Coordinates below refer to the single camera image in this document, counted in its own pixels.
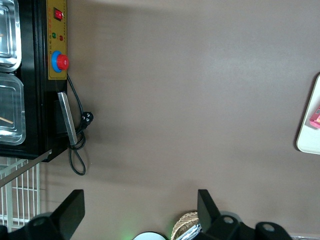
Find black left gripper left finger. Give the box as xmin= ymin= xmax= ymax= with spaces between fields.
xmin=0 ymin=189 xmax=86 ymax=240

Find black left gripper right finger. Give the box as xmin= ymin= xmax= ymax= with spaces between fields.
xmin=197 ymin=189 xmax=293 ymax=240

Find aluminium foil tray stack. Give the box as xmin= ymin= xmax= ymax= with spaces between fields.
xmin=178 ymin=223 xmax=202 ymax=240

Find cream plastic serving tray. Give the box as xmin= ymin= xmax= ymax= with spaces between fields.
xmin=295 ymin=72 xmax=320 ymax=155

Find oval light wicker basket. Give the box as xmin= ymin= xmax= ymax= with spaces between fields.
xmin=170 ymin=210 xmax=201 ymax=240

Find grey metal strip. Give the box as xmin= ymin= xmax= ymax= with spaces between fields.
xmin=0 ymin=148 xmax=54 ymax=188

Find black food warmer appliance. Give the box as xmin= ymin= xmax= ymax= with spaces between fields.
xmin=0 ymin=0 xmax=70 ymax=163

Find stainless steel pan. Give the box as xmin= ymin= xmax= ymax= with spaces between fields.
xmin=0 ymin=0 xmax=22 ymax=72
xmin=0 ymin=73 xmax=27 ymax=146

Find pink snack packet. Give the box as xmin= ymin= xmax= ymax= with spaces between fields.
xmin=308 ymin=105 xmax=320 ymax=130

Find yellow control panel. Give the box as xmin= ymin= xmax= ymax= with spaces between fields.
xmin=46 ymin=0 xmax=69 ymax=81

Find white wire rack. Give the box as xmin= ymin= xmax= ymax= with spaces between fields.
xmin=0 ymin=157 xmax=47 ymax=233

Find silver metal handle bar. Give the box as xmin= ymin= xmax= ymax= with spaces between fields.
xmin=57 ymin=91 xmax=79 ymax=146

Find black power cable with plug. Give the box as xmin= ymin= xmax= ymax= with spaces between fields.
xmin=66 ymin=73 xmax=95 ymax=176

